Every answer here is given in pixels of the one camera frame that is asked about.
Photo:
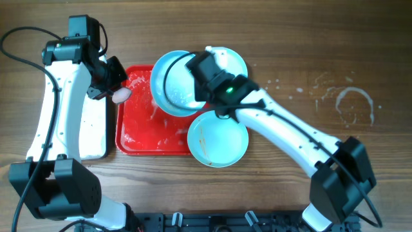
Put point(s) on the pink green sponge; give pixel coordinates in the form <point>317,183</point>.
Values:
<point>121,95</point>

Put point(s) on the red plastic tray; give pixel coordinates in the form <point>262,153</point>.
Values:
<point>143,129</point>

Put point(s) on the white plate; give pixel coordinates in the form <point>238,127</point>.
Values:
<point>228,60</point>
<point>179,85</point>
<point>217,143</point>

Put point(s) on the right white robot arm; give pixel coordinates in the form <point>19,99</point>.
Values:
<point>340,172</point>

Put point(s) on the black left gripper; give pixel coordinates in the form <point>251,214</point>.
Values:
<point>115,75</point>

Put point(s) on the black soapy water tray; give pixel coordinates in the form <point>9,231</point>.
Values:
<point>97,128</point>

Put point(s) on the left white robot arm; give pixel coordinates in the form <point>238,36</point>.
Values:
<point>52,182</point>

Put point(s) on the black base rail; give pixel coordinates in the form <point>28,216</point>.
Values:
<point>276,221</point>

